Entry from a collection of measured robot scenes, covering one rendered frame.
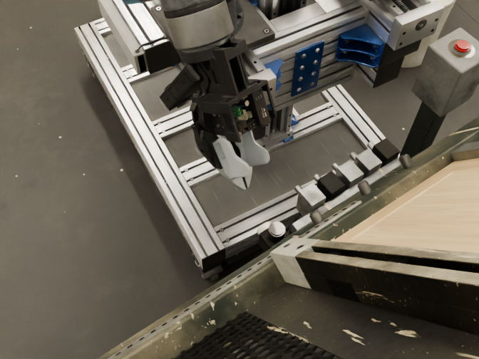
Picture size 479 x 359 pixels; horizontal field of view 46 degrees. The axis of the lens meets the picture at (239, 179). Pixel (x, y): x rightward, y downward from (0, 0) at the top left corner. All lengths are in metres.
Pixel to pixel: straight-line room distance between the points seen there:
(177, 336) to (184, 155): 1.13
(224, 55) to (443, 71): 0.98
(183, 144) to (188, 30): 1.53
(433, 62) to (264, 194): 0.80
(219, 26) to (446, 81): 0.98
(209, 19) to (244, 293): 0.64
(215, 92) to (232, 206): 1.33
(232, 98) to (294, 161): 1.47
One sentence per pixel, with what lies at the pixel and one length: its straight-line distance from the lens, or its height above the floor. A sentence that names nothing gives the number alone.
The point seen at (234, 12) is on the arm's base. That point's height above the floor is 1.09.
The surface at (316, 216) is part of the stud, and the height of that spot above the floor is 0.88.
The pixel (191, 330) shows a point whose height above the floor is 0.89.
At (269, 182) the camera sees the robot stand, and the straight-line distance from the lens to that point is 2.08.
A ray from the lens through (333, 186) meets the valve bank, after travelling 1.43.
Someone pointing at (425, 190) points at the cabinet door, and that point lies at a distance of 1.27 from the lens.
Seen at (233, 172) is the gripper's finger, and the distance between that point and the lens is 0.76.
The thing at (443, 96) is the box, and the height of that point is 0.82.
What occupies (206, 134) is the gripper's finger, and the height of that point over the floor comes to 1.39.
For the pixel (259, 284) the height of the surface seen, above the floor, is 0.89.
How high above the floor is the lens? 1.97
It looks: 58 degrees down
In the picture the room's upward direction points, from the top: straight up
